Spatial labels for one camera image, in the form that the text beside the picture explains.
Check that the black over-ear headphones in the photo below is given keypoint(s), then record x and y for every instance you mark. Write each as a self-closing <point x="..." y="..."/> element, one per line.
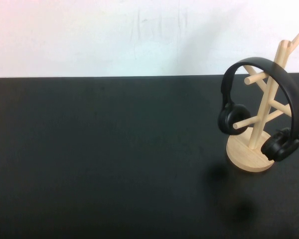
<point x="259" y="62"/>

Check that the light wooden headphone stand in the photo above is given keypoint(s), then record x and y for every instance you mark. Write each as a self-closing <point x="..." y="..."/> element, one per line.
<point x="249" y="159"/>

